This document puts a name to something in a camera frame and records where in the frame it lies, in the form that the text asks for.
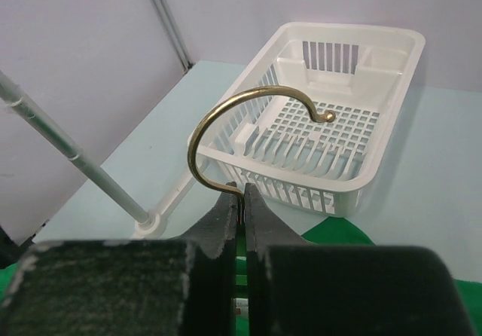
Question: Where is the white plastic basket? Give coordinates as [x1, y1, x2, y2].
[197, 22, 426, 218]

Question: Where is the green t shirt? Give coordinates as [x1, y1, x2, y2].
[0, 217, 482, 336]

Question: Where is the green hanger with brass hook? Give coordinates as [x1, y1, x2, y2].
[187, 85, 337, 201]

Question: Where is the left white rack foot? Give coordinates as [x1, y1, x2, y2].
[130, 169, 196, 240]

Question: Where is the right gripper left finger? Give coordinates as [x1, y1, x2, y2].
[1, 193, 239, 335]

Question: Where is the left rack post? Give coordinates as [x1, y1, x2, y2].
[1, 74, 153, 225]

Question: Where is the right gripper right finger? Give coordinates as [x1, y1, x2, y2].
[244, 184, 476, 335]

